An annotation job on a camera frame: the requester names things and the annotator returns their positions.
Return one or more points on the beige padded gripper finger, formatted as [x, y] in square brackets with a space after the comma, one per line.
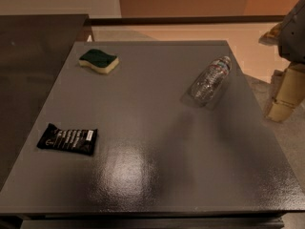
[287, 92]

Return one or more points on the green and yellow sponge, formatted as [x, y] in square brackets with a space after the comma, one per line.
[98, 61]

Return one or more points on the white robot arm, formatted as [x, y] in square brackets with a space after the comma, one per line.
[289, 35]

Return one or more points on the black rxbar chocolate wrapper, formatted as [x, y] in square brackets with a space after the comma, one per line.
[72, 141]

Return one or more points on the clear plastic water bottle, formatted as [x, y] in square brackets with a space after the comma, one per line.
[209, 82]

